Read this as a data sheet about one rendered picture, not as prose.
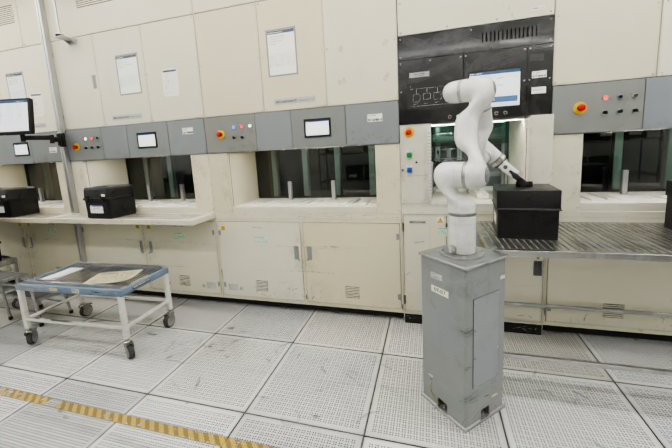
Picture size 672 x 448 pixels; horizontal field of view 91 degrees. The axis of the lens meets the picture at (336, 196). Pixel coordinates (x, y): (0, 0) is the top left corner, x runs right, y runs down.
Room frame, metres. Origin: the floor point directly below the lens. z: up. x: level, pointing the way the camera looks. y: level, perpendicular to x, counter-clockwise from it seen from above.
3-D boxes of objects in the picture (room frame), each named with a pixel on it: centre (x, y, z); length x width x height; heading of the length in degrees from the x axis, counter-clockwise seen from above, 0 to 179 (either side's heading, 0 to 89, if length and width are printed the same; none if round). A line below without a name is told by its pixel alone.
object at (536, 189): (1.75, -1.01, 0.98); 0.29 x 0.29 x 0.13; 68
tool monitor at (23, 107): (2.75, 2.45, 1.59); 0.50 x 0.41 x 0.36; 164
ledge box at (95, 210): (2.77, 1.91, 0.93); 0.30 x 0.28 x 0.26; 71
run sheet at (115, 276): (2.22, 1.59, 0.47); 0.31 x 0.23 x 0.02; 95
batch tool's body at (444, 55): (2.50, -0.99, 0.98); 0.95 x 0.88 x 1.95; 164
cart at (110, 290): (2.29, 1.76, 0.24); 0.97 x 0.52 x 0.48; 76
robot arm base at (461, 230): (1.46, -0.57, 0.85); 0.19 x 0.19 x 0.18
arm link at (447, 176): (1.48, -0.54, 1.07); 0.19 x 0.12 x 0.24; 52
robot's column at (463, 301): (1.46, -0.57, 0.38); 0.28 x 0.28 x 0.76; 29
